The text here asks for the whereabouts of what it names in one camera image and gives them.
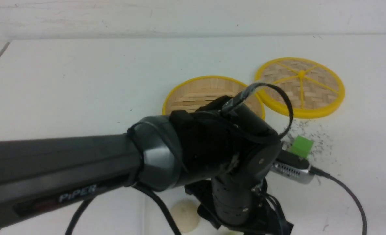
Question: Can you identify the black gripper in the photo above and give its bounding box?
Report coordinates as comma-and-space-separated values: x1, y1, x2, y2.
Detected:
185, 178, 293, 235

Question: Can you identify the white steamed bun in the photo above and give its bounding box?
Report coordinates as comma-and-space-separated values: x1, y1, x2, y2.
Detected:
170, 200, 200, 234

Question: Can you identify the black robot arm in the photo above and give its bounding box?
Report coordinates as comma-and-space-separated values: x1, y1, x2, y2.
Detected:
0, 96, 293, 235

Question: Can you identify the green cube block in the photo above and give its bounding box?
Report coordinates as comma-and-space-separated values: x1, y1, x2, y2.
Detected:
289, 135, 314, 159

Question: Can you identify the yellow bamboo steamer basket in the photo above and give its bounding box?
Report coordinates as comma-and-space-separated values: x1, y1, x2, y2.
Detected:
162, 75, 247, 115

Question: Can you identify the yellow bamboo steamer lid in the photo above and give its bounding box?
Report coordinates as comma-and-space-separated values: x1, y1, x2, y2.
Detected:
255, 57, 345, 119

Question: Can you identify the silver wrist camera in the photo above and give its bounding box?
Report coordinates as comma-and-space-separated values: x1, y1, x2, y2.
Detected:
270, 150, 314, 184

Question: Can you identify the black camera cable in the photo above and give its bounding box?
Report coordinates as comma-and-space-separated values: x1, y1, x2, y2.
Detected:
311, 166, 367, 235

